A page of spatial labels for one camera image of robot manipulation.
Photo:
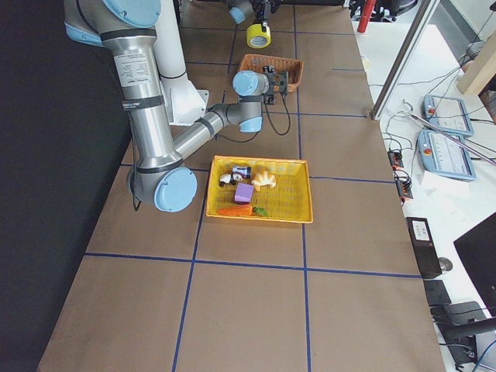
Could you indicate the small black white can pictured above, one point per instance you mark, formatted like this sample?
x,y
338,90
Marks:
x,y
239,173

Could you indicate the yellow tape roll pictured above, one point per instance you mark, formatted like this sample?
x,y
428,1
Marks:
x,y
256,38

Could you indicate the purple foam cube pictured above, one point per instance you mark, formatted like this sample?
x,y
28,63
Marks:
x,y
243,193

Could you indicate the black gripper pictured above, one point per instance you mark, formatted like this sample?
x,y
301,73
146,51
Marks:
x,y
272,100
264,8

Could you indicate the aluminium frame post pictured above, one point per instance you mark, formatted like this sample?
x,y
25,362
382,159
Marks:
x,y
413,36

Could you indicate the black box white label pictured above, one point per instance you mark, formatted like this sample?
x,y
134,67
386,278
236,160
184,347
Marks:
x,y
423,246

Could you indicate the yellow plastic woven basket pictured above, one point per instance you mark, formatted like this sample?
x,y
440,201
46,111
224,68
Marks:
x,y
289,201

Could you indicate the toy carrot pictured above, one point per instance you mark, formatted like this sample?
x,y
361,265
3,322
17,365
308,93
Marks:
x,y
243,211

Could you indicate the red cylinder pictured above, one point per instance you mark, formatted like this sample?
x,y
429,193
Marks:
x,y
366,10

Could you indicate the far teach pendant tablet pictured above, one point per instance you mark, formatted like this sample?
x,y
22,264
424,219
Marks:
x,y
447,113

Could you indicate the toy croissant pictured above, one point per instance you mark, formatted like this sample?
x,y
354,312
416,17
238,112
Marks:
x,y
263,178

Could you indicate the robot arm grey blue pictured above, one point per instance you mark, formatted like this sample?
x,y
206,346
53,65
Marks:
x,y
240,10
159,176

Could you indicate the black power strip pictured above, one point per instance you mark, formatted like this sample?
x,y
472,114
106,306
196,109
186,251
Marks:
x,y
402,179

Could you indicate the teach pendant tablet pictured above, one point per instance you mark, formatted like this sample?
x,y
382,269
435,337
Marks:
x,y
444,157
447,113

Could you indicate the black monitor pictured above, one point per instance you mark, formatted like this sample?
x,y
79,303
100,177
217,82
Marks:
x,y
476,250

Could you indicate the panda figurine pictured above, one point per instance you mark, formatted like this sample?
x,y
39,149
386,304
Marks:
x,y
232,179

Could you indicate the near teach pendant tablet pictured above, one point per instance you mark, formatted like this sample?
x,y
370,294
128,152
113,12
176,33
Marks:
x,y
444,157

